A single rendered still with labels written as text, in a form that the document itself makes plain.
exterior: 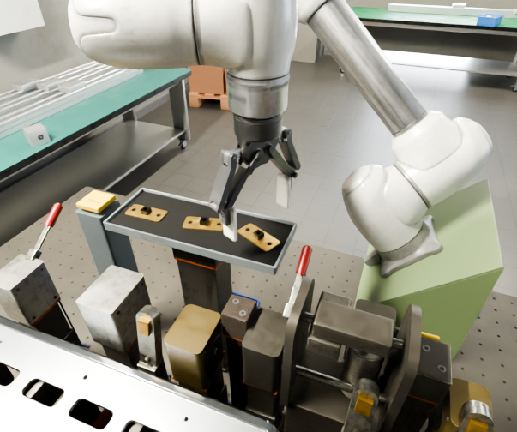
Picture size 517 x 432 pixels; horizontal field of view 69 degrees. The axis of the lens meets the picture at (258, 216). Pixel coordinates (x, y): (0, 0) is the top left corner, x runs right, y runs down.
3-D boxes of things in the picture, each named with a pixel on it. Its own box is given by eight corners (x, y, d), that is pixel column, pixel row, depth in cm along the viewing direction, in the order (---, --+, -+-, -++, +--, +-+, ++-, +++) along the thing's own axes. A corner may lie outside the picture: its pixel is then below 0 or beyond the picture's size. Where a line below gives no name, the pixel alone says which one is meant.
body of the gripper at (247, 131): (260, 96, 61) (260, 147, 67) (220, 110, 57) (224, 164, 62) (295, 109, 57) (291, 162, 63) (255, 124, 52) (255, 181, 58)
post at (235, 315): (230, 420, 90) (220, 313, 66) (238, 400, 94) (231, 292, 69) (249, 428, 88) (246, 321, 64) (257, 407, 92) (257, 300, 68)
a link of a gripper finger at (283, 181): (276, 172, 70) (279, 171, 71) (275, 203, 74) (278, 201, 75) (288, 178, 68) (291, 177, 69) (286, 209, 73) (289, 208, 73)
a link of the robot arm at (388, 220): (368, 237, 117) (325, 185, 112) (418, 202, 112) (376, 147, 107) (381, 261, 102) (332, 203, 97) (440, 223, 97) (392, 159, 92)
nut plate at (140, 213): (123, 214, 79) (123, 210, 78) (134, 204, 81) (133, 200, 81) (159, 222, 76) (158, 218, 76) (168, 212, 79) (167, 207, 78)
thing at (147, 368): (160, 434, 87) (135, 364, 70) (167, 421, 90) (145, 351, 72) (175, 440, 86) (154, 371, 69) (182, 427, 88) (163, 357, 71)
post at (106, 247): (117, 333, 109) (72, 212, 83) (133, 313, 115) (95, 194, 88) (139, 340, 107) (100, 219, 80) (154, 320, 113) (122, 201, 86)
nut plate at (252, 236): (236, 231, 74) (236, 227, 73) (250, 224, 76) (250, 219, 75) (267, 252, 69) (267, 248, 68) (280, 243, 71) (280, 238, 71)
